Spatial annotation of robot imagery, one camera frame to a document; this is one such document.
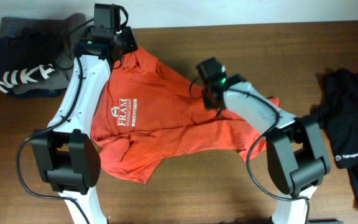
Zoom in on orange red t-shirt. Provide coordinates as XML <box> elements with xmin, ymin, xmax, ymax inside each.
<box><xmin>91</xmin><ymin>48</ymin><xmax>267</xmax><ymax>184</ymax></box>

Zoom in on black t-shirt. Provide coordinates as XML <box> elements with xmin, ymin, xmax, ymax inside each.
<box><xmin>310</xmin><ymin>68</ymin><xmax>358</xmax><ymax>204</ymax></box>

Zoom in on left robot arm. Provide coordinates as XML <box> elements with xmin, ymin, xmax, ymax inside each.
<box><xmin>30</xmin><ymin>26</ymin><xmax>138</xmax><ymax>223</ymax></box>

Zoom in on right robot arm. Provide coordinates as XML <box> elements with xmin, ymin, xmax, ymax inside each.
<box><xmin>200</xmin><ymin>73</ymin><xmax>331</xmax><ymax>223</ymax></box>

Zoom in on grey folded pants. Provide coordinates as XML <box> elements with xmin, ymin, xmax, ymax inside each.
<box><xmin>0</xmin><ymin>13</ymin><xmax>86</xmax><ymax>94</ymax></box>

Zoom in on dark navy folded garment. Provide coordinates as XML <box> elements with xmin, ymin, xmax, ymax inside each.
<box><xmin>9</xmin><ymin>89</ymin><xmax>63</xmax><ymax>99</ymax></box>

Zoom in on black folded shirt white letters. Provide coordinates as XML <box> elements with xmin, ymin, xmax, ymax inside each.
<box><xmin>0</xmin><ymin>29</ymin><xmax>63</xmax><ymax>94</ymax></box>

